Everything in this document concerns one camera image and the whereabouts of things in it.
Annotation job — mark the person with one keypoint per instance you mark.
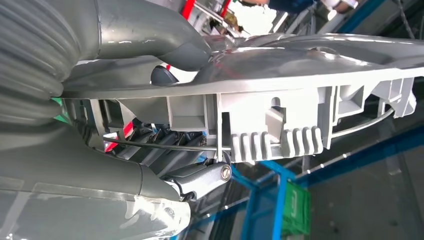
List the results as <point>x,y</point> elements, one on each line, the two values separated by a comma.
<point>291,5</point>

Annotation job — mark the blue metal shelf rack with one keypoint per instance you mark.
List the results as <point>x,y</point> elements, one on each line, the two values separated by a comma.
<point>280,205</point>

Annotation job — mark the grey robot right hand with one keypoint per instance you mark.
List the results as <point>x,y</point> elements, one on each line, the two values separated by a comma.
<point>66,172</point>

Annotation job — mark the green plastic crate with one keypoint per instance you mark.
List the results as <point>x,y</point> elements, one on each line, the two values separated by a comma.
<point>299,215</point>

